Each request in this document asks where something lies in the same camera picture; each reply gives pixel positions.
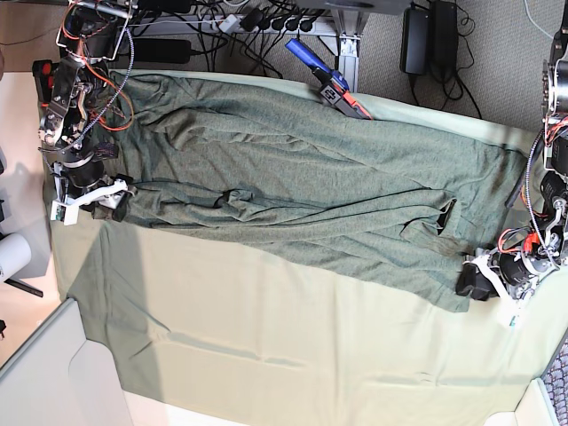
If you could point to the green T-shirt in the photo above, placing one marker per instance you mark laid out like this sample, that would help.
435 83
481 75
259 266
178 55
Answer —
386 202

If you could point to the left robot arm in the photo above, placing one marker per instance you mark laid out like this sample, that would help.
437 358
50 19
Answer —
543 184

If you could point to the white paper roll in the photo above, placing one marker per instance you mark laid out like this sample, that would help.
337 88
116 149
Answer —
15 254

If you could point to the aluminium frame leg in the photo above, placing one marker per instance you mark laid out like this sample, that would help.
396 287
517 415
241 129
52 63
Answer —
350 19

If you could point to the black power brick right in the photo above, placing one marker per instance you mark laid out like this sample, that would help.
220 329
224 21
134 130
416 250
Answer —
443 34

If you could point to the white foam board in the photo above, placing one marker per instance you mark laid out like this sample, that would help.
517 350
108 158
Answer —
59 377

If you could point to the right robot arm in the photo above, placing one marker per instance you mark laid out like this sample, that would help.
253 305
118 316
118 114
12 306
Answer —
74 94

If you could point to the black power brick left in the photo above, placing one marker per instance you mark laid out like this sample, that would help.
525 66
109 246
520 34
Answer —
414 44

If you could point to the white power strip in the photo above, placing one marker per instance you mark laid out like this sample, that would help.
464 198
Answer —
234 24

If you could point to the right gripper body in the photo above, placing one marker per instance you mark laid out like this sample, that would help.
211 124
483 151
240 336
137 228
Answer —
72 183

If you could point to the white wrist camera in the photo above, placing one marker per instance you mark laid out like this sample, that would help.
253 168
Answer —
513 314
67 214

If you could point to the red black corner clamp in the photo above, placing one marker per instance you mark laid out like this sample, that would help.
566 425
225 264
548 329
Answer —
43 73

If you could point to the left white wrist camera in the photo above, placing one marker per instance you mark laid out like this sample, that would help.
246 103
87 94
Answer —
513 314

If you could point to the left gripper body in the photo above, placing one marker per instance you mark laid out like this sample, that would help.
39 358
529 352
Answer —
515 276

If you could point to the black power adapter brick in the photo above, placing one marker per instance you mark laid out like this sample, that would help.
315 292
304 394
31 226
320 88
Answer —
153 50

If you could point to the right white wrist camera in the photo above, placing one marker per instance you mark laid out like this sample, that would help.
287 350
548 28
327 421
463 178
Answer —
67 214

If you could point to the light green table cloth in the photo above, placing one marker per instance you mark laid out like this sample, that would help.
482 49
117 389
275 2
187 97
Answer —
222 328

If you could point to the blue orange bar clamp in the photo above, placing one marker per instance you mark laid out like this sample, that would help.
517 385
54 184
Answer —
334 89

